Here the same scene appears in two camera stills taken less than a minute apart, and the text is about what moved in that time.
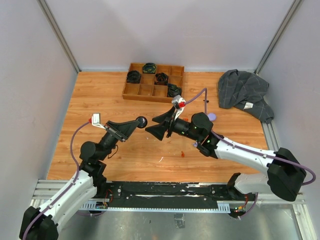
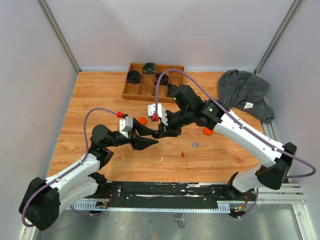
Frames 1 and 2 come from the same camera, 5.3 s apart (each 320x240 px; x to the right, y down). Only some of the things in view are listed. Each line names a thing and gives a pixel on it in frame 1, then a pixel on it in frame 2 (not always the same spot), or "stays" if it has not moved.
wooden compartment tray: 166,83 stays
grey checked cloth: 245,90 stays
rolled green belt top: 149,68 stays
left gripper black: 126,128 → 137,140
